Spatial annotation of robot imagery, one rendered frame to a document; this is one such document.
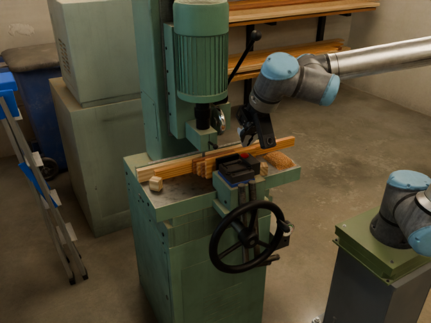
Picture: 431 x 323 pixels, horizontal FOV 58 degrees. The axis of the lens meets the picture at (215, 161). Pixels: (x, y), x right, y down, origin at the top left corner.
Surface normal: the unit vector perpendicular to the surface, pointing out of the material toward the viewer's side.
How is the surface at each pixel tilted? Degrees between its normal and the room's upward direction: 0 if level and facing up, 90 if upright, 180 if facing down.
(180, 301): 90
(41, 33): 90
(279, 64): 27
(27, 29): 90
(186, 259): 90
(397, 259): 1
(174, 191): 0
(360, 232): 1
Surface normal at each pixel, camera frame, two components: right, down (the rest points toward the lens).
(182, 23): -0.60, 0.40
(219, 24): 0.62, 0.39
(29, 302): 0.00, -0.87
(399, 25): -0.87, 0.25
